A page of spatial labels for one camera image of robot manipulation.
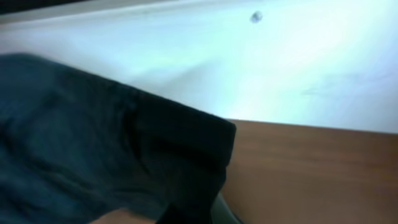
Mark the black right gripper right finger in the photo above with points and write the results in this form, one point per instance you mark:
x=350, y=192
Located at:
x=221, y=213

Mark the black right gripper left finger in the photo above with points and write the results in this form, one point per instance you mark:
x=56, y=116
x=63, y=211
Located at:
x=175, y=215

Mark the navy blue shorts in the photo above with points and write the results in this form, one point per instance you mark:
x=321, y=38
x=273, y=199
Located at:
x=76, y=146

